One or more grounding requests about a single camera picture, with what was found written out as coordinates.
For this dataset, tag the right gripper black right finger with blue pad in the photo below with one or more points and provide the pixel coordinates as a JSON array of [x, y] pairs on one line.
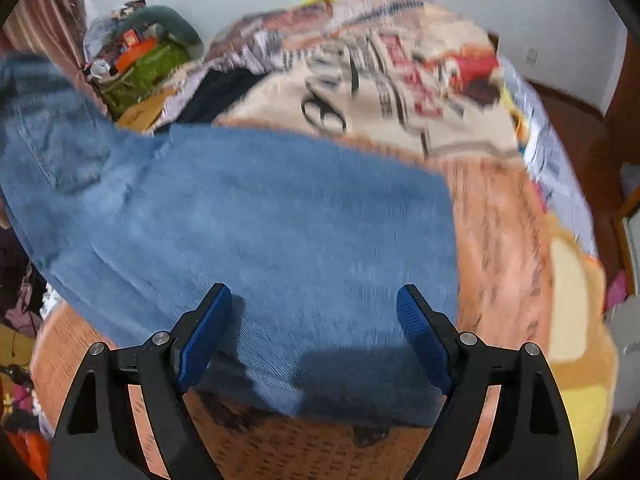
[[530, 437]]

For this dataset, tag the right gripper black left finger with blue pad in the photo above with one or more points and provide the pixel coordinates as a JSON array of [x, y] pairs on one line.
[[97, 437]]

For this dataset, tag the blue denim jeans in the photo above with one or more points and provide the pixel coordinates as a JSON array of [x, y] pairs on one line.
[[313, 240]]

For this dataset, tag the grey foam board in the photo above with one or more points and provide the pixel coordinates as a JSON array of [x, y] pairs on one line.
[[623, 321]]

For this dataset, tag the pink croc shoe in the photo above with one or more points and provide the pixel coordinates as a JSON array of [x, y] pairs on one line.
[[617, 291]]

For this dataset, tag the sliding wardrobe door white panel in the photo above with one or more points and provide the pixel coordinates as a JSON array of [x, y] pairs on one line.
[[629, 243]]

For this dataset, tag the grey checked bed sheet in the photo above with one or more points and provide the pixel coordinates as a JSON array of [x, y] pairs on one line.
[[547, 162]]

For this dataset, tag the green quilted bag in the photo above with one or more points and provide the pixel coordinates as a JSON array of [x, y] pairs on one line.
[[141, 78]]

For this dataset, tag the black garment on bed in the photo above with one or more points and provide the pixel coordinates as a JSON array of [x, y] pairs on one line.
[[213, 95]]

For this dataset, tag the printed poster blanket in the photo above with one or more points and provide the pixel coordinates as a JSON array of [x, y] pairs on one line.
[[411, 81]]

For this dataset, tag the orange toy box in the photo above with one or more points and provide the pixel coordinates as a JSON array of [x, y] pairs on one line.
[[132, 47]]

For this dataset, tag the striped pink curtain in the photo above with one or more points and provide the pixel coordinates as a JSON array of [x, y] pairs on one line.
[[54, 29]]

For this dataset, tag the white wall socket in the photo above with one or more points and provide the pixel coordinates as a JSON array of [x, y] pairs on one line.
[[531, 56]]

